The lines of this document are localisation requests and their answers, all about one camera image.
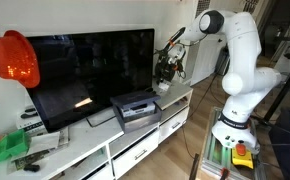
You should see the white device box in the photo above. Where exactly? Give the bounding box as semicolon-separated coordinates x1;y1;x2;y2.
15;96;48;136

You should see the white paper envelope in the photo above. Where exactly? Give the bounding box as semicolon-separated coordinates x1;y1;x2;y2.
27;130;61;155

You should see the black flat screen television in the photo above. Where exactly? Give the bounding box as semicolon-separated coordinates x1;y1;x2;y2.
24;28;156;134

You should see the stack of magazines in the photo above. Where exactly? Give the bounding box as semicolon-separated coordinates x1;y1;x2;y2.
6;126;70;175

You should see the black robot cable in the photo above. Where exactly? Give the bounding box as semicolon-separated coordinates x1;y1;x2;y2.
180;71;227;161

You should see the clamp with orange handle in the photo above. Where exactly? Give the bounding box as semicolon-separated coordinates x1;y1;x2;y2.
220;168;231;180

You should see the potted plant in dark pot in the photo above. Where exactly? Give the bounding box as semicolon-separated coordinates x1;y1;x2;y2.
153;46;186;84

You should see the black trash can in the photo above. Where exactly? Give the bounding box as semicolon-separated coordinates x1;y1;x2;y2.
214;46;231;76

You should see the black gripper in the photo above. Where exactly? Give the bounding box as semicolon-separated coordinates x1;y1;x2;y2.
159;57;180;85

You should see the black computer case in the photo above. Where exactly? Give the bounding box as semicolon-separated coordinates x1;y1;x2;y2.
268;106;290;180

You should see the yellow emergency stop box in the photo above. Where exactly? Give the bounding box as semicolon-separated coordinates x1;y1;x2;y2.
231;141;255;170

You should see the black tripod stand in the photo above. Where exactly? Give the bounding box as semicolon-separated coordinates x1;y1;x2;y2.
263;39;290;123

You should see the small black object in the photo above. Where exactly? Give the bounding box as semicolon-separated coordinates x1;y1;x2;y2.
22;163;41;174

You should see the white cabinet door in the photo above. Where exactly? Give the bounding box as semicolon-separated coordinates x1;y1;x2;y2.
189;33;226;87

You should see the clear plastic cup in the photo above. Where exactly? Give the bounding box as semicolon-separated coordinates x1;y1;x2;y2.
157;81;171;92

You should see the green plastic bin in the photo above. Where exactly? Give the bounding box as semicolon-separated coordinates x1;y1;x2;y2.
0;128;31;164

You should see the white TV stand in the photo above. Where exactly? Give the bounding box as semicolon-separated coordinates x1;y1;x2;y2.
0;79;194;180

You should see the white drawer front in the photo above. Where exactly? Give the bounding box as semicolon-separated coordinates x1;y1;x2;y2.
81;163;115;180
112;129;160;180
157;106;190;145

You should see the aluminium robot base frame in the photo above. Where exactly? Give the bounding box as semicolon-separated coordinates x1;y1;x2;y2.
198;106;268;180

